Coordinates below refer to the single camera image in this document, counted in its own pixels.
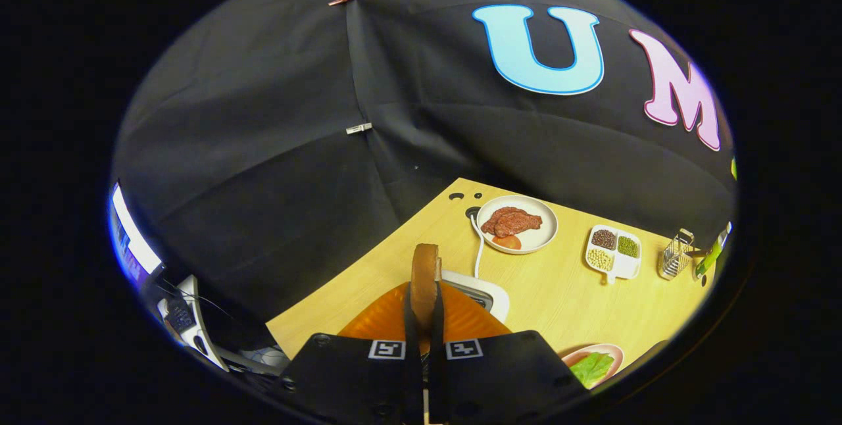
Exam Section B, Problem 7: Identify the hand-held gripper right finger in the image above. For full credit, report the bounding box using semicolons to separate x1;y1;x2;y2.
429;280;588;425

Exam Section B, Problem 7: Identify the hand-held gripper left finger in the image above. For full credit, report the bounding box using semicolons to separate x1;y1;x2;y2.
280;280;425;425

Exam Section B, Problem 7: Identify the toasted white bread slice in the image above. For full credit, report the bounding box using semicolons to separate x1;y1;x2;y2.
410;243;443;330

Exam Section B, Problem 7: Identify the green lettuce leaf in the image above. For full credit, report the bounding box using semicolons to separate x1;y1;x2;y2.
570;352;615;388

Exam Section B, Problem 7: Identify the white toaster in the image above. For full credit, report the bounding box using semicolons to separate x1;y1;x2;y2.
441;270;510;324

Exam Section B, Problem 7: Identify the brown meat slice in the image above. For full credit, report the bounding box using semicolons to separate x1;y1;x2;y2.
481;207;543;239

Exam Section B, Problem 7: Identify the round grey-white plate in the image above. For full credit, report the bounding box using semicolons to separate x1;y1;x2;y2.
476;195;558;255

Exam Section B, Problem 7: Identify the round pink plate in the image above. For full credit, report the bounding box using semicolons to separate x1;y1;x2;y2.
560;343;625;390

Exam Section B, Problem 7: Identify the white divided dish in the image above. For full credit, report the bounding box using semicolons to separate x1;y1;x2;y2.
585;224;642;285

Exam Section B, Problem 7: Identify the black backdrop cloth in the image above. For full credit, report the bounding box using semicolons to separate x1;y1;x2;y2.
112;0;737;327

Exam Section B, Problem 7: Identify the clear bottle with green label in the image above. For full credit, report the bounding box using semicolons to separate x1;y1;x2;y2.
692;221;732;281

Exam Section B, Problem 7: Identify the computer monitor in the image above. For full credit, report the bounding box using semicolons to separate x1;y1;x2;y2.
109;182;163;284

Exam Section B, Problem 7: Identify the white toaster power cable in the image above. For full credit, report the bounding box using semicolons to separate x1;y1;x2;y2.
470;211;485;279

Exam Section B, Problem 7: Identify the metal wire utensil holder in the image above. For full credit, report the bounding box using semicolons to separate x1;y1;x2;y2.
658;228;695;281

